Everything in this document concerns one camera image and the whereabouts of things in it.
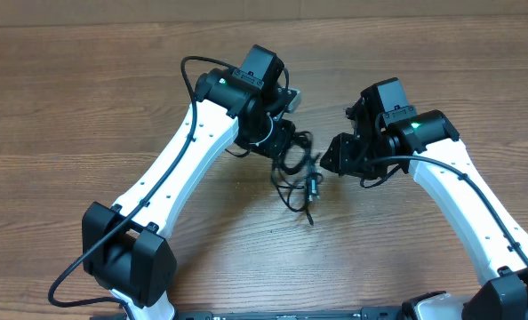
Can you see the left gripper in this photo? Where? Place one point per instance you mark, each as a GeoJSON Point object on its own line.
{"type": "Point", "coordinates": [284, 128]}

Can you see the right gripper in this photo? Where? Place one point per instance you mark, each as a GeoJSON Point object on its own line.
{"type": "Point", "coordinates": [340, 154]}

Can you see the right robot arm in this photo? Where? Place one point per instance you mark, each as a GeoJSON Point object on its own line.
{"type": "Point", "coordinates": [389, 136]}

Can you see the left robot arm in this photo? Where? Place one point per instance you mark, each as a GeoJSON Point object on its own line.
{"type": "Point", "coordinates": [125, 245]}

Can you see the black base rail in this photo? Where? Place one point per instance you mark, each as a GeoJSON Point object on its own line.
{"type": "Point", "coordinates": [365, 313]}

